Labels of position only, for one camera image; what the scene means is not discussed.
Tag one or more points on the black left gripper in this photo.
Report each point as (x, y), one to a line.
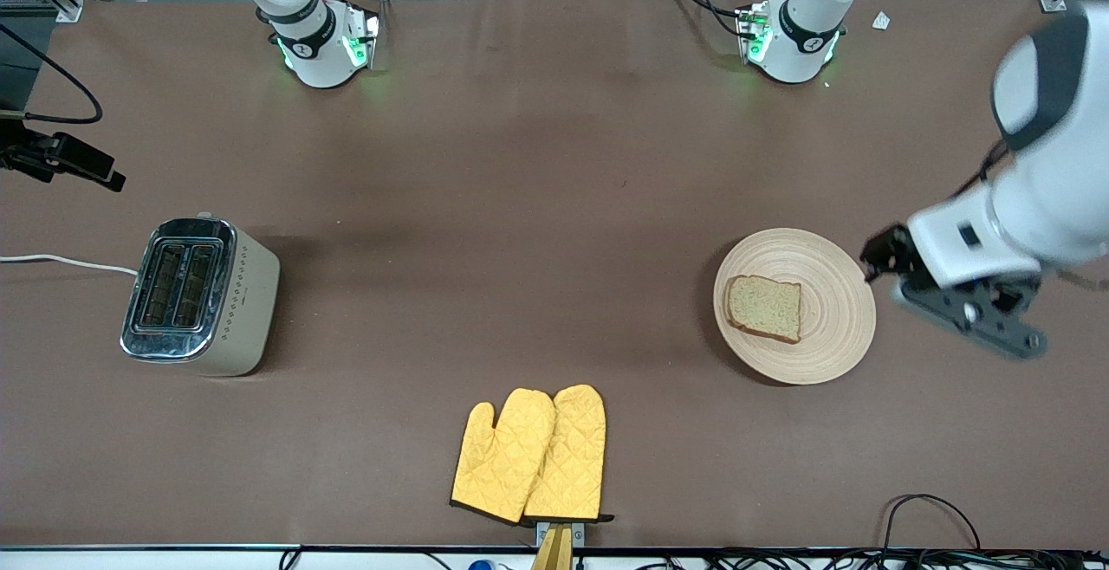
(885, 253)

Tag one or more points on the round wooden plate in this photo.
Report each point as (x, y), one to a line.
(832, 327)

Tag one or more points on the brown toast slice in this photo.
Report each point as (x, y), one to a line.
(762, 308)

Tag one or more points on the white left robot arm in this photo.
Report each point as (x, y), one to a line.
(1057, 180)

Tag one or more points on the chrome two-slot toaster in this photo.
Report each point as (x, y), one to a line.
(243, 310)

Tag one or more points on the white paper scrap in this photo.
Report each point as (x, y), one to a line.
(881, 21)

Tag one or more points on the silver base connector panel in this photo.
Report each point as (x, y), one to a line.
(749, 29)
(368, 33)

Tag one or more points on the yellow quilted oven mitt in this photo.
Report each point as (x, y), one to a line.
(572, 449)
(498, 457)

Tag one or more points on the brown table cloth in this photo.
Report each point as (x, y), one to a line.
(520, 163)

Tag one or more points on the small blue object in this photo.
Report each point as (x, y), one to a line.
(482, 565)

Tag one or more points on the grey metal bracket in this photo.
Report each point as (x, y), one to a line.
(579, 533)

